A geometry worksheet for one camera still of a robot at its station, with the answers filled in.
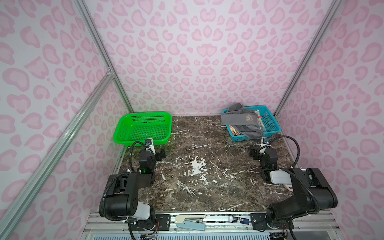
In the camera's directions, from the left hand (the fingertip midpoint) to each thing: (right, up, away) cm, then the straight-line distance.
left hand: (155, 143), depth 91 cm
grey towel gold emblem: (+57, +14, +7) cm, 59 cm away
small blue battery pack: (+46, -35, -19) cm, 61 cm away
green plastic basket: (-19, +10, +23) cm, 31 cm away
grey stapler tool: (+24, -35, -19) cm, 47 cm away
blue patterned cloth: (+71, +13, +19) cm, 75 cm away
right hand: (+64, -1, +2) cm, 64 cm away
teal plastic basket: (+77, +14, +15) cm, 80 cm away
